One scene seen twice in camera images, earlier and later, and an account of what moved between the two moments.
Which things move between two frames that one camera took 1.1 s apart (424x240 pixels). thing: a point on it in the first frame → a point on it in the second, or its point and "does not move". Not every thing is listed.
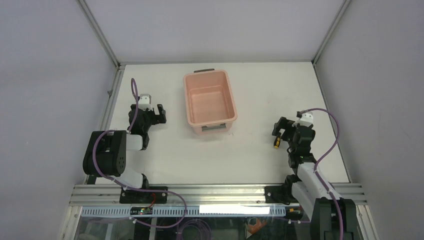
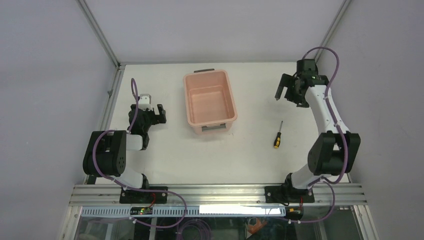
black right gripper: [283, 123] → [288, 81]
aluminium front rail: [93, 194] does not move
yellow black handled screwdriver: [277, 142] does not move
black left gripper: [157, 118] does not move
